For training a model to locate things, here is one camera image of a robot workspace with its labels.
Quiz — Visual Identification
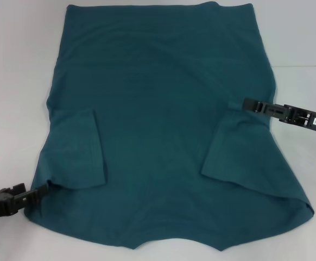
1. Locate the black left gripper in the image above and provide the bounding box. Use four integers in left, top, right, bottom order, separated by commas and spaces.
0, 183, 49, 221

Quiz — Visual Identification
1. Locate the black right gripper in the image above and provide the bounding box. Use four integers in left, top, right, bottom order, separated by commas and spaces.
243, 98, 316, 137

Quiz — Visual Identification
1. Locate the teal blue t-shirt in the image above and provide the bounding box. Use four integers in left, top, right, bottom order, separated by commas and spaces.
23, 2, 315, 244

